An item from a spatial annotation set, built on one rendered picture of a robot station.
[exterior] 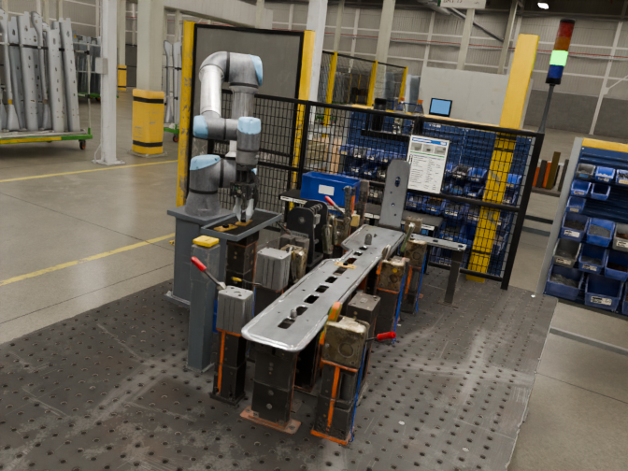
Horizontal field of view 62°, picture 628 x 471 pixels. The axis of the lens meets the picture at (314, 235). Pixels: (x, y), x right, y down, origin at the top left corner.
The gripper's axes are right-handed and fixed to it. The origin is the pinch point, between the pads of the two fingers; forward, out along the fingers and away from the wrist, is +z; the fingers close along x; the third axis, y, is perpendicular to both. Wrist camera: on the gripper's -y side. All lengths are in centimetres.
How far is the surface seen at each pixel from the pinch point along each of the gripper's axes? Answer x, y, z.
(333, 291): 36.6, 7.8, 17.8
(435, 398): 77, 10, 48
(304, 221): 16.7, -23.3, 4.4
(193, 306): -5.0, 27.6, 24.5
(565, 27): 111, -110, -86
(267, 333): 26, 46, 18
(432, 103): 46, -706, -27
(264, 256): 13.1, 14.7, 7.6
